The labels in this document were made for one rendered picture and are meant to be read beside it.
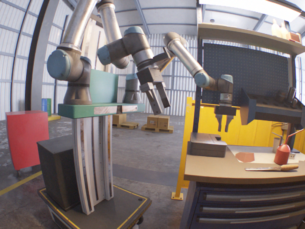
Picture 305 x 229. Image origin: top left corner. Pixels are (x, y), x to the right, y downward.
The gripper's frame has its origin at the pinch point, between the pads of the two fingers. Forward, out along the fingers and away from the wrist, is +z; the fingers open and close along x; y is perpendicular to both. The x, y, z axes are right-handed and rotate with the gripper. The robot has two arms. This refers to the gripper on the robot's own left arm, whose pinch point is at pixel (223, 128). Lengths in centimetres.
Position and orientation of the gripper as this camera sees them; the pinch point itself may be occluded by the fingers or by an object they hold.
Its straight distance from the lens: 91.6
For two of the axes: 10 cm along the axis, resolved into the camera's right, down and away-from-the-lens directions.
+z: -0.6, 9.9, 1.1
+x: 9.7, 0.9, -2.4
